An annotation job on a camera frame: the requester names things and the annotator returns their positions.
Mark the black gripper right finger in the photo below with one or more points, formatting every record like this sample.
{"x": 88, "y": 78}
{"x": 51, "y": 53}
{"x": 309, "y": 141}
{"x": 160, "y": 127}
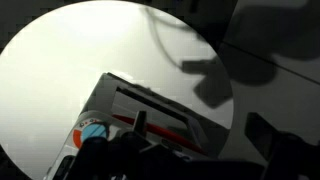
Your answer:
{"x": 272, "y": 144}

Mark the grey toy stove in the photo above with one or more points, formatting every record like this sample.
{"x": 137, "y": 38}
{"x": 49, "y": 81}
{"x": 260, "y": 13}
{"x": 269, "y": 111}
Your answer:
{"x": 113, "y": 95}

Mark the red oven door handle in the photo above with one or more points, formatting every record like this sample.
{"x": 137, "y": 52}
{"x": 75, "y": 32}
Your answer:
{"x": 163, "y": 133}

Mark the blue left stove knob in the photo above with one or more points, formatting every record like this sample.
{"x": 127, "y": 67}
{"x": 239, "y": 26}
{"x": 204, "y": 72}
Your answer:
{"x": 94, "y": 130}

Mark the round white table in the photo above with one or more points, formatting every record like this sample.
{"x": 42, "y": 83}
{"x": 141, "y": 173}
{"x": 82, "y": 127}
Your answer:
{"x": 49, "y": 69}

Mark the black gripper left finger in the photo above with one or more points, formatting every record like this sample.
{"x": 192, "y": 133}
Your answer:
{"x": 134, "y": 141}

